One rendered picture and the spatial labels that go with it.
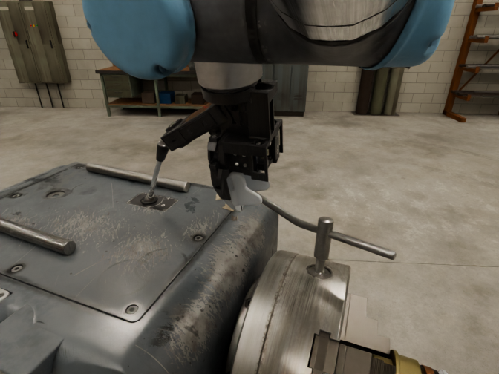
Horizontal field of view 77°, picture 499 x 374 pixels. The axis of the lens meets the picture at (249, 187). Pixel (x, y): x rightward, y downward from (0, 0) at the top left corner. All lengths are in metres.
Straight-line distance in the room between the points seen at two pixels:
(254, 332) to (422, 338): 1.81
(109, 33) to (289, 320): 0.37
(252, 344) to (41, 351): 0.24
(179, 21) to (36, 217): 0.55
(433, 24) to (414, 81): 7.26
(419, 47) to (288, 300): 0.35
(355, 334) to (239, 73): 0.46
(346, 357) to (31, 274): 0.44
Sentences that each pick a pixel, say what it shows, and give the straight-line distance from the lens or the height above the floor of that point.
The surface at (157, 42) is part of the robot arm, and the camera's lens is 0.22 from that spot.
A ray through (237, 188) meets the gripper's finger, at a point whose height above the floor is 1.36.
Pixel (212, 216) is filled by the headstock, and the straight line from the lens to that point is 0.59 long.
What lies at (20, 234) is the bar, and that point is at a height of 1.27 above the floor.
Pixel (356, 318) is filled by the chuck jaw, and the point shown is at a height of 1.11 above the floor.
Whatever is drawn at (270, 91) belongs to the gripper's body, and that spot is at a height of 1.50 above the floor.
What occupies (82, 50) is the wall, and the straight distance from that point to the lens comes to 7.87.
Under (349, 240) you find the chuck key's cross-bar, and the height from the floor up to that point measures 1.30.
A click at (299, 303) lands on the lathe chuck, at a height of 1.23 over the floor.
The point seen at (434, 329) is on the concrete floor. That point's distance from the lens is 2.28.
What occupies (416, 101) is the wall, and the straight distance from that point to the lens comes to 7.57.
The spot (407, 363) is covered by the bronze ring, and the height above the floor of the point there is 1.12.
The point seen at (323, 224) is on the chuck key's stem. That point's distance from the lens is 0.47.
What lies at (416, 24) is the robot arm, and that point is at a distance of 0.20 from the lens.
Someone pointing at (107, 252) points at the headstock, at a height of 1.26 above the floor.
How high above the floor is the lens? 1.56
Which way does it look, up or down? 27 degrees down
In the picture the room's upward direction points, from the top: straight up
